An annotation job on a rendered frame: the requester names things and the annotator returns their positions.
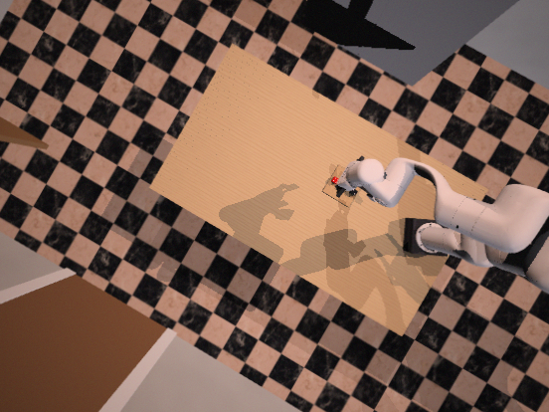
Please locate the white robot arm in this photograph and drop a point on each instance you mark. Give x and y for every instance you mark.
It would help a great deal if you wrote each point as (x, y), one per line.
(509, 224)

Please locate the brown square mat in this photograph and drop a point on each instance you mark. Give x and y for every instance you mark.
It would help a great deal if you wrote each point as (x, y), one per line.
(346, 198)

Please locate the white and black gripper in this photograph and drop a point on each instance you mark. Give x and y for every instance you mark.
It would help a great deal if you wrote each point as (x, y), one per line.
(342, 183)

